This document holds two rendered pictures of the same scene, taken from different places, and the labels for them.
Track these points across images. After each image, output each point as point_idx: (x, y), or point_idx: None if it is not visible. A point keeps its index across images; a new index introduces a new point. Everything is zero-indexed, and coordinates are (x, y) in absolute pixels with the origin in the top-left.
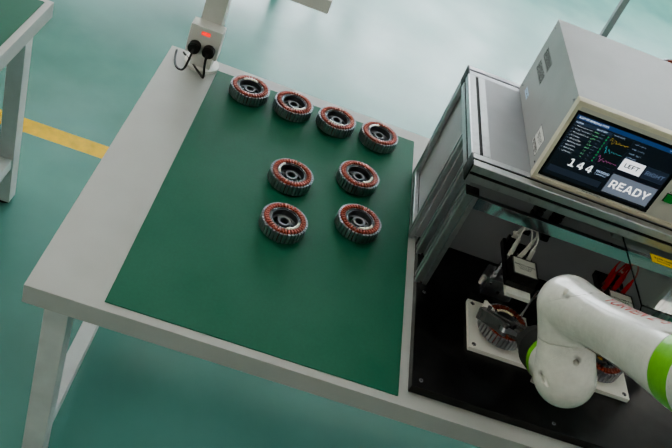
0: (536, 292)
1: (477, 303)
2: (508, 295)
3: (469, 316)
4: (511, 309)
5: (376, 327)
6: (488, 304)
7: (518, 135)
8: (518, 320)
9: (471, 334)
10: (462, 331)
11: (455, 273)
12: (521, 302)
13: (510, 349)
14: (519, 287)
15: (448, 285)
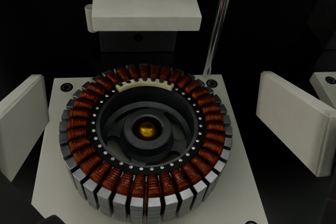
0: None
1: (82, 82)
2: (109, 26)
3: (47, 133)
4: (164, 69)
5: None
6: (10, 95)
7: None
8: (192, 96)
9: (41, 204)
10: (24, 195)
11: (42, 28)
12: (205, 41)
13: (186, 212)
14: None
15: (13, 61)
